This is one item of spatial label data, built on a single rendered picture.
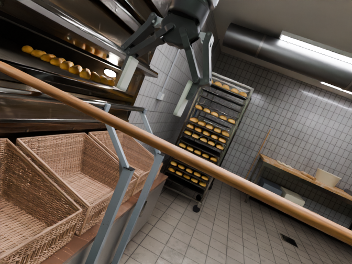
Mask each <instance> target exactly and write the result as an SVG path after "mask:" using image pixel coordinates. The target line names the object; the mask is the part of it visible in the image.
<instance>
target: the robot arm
mask: <svg viewBox="0 0 352 264"><path fill-rule="evenodd" d="M218 1H219V0H172V1H171V4H170V6H169V8H168V12H167V15H166V16H165V18H161V17H159V16H157V15H156V13H155V12H152V13H151V14H150V15H149V17H148V19H147V21H146V22H145V23H144V24H143V25H142V26H141V27H140V28H139V29H138V30H137V31H136V32H135V33H134V34H132V35H131V36H130V37H129V38H128V39H127V40H126V41H125V42H124V43H123V44H122V45H121V47H120V48H121V49H122V50H123V51H124V53H125V54H126V58H125V60H124V63H123V65H122V67H121V70H122V71H123V72H122V75H121V77H120V79H119V81H118V84H117V86H116V87H117V88H118V89H121V90H123V91H126V90H127V87H128V85H129V83H130V81H131V78H132V76H133V73H134V71H135V69H136V67H137V64H138V60H137V58H139V57H141V56H142V55H144V54H145V53H147V52H149V51H150V50H152V49H154V48H156V47H157V46H159V45H163V44H165V43H167V44H168V45H169V46H172V47H176V48H178V49H180V50H182V49H184V50H185V53H186V57H187V60H188V64H189V68H190V72H191V76H192V80H193V81H190V80H189V81H188V82H187V84H186V87H185V89H184V91H183V93H182V95H181V97H180V100H179V102H178V104H177V106H176V108H175V110H174V112H173V114H174V115H175V116H178V117H181V115H182V113H183V111H184V109H185V106H186V104H187V102H188V101H190V102H192V101H193V100H194V98H195V96H196V94H197V92H198V90H199V88H200V87H202V86H206V87H210V86H211V85H212V70H211V47H212V45H213V42H214V37H213V35H212V33H211V32H210V31H208V32H207V33H204V32H201V29H202V27H203V25H204V23H205V21H206V19H207V17H208V14H209V12H210V11H212V10H214V9H215V7H216V5H217V3H218ZM160 25H161V29H160V30H158V31H156V32H155V33H154V35H153V36H151V37H149V38H148V39H146V38H147V37H148V36H149V35H150V34H151V33H152V32H153V31H154V30H155V29H156V28H159V26H160ZM162 36H163V37H162ZM145 39H146V40H145ZM199 39H201V43H202V45H203V78H202V79H201V78H200V74H199V70H198V67H197V64H196V59H195V55H194V50H193V47H192V44H193V43H194V42H196V41H197V40H199Z"/></svg>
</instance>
